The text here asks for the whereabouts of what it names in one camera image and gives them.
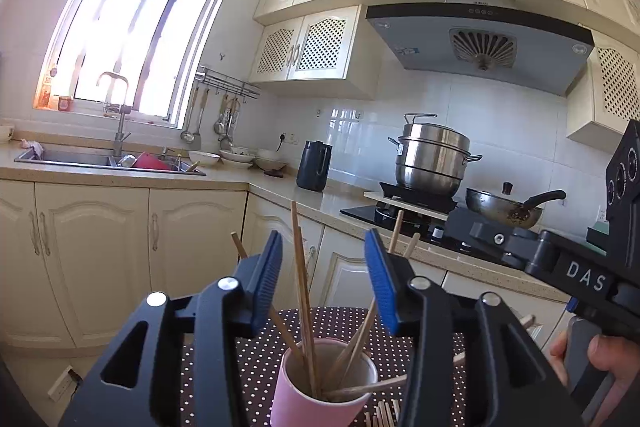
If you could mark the brown polka dot tablecloth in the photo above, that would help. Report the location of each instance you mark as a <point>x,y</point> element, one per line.
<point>255,372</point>

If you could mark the hanging metal ladle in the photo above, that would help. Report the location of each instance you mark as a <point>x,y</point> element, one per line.
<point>187,136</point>

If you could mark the cream lower cabinets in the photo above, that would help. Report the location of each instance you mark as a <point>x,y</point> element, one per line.
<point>100,257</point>

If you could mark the wide cream lattice door cabinet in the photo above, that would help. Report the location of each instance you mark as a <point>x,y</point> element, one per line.
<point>320,42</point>

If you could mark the white power strip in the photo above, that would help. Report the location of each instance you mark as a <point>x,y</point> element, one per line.
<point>62,384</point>

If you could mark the dish rag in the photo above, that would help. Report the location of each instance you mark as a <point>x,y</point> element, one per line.
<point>34,148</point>

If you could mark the stainless steel sink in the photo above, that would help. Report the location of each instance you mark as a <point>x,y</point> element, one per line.
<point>65,158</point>

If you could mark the metal utensil rail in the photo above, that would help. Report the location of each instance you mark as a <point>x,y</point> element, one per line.
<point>225,82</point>

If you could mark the hanging metal spoon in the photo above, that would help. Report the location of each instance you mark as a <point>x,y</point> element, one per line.
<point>227,139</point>

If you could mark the white cup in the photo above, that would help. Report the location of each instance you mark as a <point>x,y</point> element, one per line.
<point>6,134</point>

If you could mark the hanging metal skimmer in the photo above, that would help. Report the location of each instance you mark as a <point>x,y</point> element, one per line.
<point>220,126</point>

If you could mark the bunch of wooden chopsticks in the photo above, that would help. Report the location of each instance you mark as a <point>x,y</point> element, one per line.
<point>300,257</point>

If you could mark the small white bowl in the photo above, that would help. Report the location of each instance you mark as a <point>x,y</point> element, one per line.
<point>204,158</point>

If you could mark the grey range hood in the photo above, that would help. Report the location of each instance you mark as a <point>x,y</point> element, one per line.
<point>430,37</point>

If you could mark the black glass gas cooktop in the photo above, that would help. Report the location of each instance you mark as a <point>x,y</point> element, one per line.
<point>360,213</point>

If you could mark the red board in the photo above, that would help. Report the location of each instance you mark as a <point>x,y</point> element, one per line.
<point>150,162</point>

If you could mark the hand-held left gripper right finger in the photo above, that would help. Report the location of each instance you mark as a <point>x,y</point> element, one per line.
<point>380,279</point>

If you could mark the stainless steel steamer pot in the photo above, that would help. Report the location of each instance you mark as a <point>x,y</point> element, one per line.
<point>432,162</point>

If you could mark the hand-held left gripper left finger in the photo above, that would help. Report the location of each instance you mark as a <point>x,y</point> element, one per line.
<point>267,277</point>

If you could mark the black portable gas stove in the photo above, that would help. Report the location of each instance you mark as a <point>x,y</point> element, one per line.
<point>395,192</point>

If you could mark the small pink jar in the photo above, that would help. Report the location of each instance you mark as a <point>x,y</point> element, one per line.
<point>65,103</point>

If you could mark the pink cup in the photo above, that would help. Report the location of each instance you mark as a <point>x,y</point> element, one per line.
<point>300,407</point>

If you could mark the wall outlet with black plug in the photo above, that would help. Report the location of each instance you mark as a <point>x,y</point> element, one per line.
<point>287,139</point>

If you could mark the steel sink faucet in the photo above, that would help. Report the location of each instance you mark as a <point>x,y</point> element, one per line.
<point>120,132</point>

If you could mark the orange bottle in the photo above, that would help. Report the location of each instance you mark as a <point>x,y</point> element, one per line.
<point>46,94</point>

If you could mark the black kettle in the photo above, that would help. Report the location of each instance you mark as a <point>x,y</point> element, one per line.
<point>312,167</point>

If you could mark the barred kitchen window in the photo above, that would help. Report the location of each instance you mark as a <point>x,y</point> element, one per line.
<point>125,32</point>

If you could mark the person's right hand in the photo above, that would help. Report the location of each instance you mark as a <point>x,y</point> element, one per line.
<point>617,359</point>

